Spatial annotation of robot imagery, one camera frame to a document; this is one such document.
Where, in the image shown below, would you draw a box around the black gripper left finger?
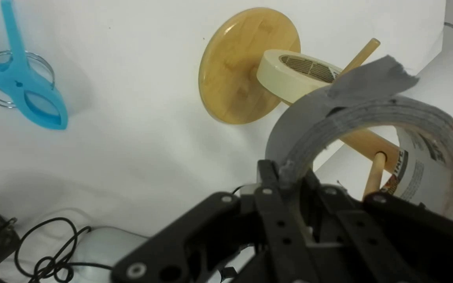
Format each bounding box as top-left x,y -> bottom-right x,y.
110,158 -> 318,283

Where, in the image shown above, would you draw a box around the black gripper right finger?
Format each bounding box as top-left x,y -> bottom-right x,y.
302,171 -> 453,283

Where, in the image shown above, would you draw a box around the grey masking tape roll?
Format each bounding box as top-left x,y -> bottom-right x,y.
263,53 -> 453,223

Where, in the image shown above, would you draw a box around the beige masking tape roll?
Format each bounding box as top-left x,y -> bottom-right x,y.
255,48 -> 344,106

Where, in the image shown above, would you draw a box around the wooden peg stand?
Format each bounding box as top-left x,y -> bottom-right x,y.
196,6 -> 404,199

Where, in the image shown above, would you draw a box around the blue plastic clamp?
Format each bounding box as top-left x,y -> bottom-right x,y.
0,0 -> 71,131

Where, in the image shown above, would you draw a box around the tangled black cables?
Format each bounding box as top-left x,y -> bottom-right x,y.
11,215 -> 113,283

